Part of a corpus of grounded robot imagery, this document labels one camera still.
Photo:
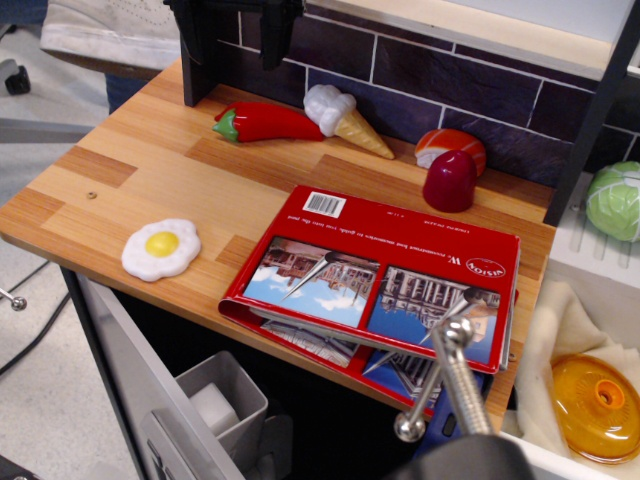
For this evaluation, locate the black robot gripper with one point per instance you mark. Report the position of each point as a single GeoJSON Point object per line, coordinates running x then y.
{"type": "Point", "coordinates": [199, 37]}

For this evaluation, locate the red spiral-bound photo book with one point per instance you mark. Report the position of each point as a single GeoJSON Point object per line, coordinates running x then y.
{"type": "Point", "coordinates": [359, 287]}

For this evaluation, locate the red toy chili pepper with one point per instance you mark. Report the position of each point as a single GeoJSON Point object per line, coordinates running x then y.
{"type": "Point", "coordinates": [243, 122]}

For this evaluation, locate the white sneaker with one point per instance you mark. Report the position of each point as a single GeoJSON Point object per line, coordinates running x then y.
{"type": "Point", "coordinates": [140, 34]}

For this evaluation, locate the toy ice cream cone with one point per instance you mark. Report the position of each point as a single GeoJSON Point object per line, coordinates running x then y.
{"type": "Point", "coordinates": [336, 114]}

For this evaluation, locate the office chair caster wheel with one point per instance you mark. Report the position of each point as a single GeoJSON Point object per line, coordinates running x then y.
{"type": "Point", "coordinates": [15, 78]}

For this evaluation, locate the toy salmon sushi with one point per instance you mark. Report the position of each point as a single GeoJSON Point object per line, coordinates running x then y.
{"type": "Point", "coordinates": [439, 141]}

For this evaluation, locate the toy fried egg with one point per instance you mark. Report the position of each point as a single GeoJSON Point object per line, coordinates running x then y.
{"type": "Point", "coordinates": [160, 250]}

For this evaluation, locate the dark red plastic dome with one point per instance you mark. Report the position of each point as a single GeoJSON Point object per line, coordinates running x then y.
{"type": "Point", "coordinates": [450, 183]}

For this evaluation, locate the chrome knob at left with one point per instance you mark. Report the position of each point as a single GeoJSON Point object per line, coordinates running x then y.
{"type": "Point", "coordinates": [17, 303]}

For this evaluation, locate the grey plastic bin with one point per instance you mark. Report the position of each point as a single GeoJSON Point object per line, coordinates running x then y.
{"type": "Point", "coordinates": [223, 370]}

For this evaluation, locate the white foam block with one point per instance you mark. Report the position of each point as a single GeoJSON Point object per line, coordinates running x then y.
{"type": "Point", "coordinates": [215, 410]}

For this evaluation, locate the chrome faucet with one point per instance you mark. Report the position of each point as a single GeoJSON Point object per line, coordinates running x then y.
{"type": "Point", "coordinates": [450, 338]}

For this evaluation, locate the white dish rack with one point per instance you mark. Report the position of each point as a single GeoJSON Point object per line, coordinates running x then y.
{"type": "Point", "coordinates": [579, 244]}

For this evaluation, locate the green toy cabbage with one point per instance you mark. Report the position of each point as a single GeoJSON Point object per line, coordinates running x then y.
{"type": "Point", "coordinates": [612, 202]}

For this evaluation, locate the grey cabinet door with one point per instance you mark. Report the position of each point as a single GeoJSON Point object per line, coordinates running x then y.
{"type": "Point", "coordinates": [166, 438]}

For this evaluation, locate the cream cloth in sink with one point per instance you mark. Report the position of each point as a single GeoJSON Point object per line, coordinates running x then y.
{"type": "Point", "coordinates": [560, 326]}

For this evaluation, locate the blue object under faucet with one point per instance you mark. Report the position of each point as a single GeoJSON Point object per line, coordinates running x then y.
{"type": "Point", "coordinates": [443, 426]}

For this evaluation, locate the orange plastic pot lid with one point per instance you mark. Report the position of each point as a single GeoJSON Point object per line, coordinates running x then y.
{"type": "Point", "coordinates": [597, 409]}

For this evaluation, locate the black shelf upright post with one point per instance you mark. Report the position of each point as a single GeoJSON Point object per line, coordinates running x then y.
{"type": "Point", "coordinates": [595, 116]}

